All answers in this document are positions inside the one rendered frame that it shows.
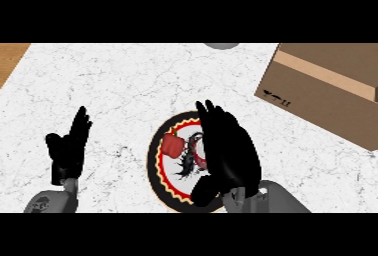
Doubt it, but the grey round object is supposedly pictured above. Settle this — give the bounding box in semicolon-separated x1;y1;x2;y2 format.
203;43;241;51

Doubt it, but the red can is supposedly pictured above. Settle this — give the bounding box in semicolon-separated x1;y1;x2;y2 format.
161;133;187;159

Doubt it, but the black patterned round plate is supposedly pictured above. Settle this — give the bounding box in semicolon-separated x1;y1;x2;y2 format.
147;110;228;214

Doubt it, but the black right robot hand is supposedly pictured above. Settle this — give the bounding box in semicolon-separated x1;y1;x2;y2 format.
190;99;263;208

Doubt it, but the brown cardboard box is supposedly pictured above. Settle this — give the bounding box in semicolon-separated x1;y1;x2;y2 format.
253;43;378;152

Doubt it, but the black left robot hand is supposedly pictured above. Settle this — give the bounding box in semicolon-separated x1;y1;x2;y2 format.
45;105;95;187

